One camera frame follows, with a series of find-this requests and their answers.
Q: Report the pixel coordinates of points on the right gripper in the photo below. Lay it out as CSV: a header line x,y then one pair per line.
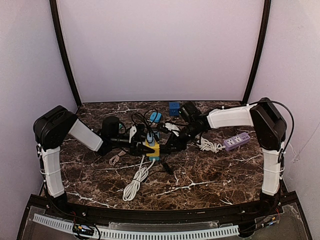
x,y
172,142

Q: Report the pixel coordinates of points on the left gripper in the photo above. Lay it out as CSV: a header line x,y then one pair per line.
x,y
136,149

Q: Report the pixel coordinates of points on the black power adapter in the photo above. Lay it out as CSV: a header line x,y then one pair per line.
x,y
166,165

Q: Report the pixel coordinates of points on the yellow cube plug adapter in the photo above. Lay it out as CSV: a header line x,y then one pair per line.
x,y
155,153

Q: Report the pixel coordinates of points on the light blue USB charger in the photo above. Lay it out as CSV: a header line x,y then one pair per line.
x,y
150,139

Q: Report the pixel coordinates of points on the teal power strip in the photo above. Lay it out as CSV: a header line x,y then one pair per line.
x,y
156,136

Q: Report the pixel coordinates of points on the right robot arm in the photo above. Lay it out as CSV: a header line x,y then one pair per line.
x,y
269,125

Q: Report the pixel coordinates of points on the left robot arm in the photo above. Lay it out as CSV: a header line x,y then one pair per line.
x,y
52,128

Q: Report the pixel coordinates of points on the blue small charger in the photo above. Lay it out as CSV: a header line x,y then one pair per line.
x,y
155,117

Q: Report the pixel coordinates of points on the dark blue cube adapter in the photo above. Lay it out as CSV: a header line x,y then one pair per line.
x,y
174,109

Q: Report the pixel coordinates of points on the purple power strip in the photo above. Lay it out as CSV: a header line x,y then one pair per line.
x,y
236,141

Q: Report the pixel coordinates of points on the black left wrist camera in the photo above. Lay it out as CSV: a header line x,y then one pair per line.
x,y
110,127

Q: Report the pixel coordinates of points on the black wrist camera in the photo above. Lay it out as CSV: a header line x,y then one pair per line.
x,y
110,127
189,112

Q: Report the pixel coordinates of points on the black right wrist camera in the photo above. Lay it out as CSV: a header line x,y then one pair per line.
x,y
189,112

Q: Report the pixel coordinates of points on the black front rail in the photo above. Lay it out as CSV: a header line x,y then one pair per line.
x,y
236,214

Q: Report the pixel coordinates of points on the white slotted cable duct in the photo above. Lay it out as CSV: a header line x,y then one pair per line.
x,y
104,233

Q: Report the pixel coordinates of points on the black frame post left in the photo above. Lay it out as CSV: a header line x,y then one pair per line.
x,y
63,51

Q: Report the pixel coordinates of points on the black frame post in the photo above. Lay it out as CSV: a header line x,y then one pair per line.
x,y
258,51
63,51

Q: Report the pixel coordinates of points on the black frame post right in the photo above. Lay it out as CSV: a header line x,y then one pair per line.
x,y
258,51

